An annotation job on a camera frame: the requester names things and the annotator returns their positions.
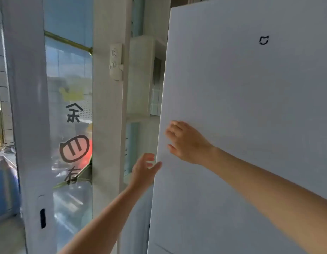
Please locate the person's right hand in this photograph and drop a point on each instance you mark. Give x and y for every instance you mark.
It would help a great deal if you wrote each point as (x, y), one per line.
(190, 145)

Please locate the white refrigerator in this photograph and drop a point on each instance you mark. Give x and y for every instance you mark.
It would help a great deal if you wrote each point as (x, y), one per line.
(245, 89)

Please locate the person's left hand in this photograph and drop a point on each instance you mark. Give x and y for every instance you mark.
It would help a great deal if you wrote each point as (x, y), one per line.
(143, 177)

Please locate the person's right forearm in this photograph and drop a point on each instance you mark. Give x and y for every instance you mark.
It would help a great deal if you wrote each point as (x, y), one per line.
(272, 195)

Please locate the person's left forearm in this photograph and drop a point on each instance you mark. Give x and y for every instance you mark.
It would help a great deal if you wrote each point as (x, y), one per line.
(105, 224)

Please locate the white sliding glass door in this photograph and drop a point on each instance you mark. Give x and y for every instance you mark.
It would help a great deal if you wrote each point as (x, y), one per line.
(28, 103)

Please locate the white door latch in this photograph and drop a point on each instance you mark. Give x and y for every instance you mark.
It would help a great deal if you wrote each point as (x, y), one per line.
(116, 63)

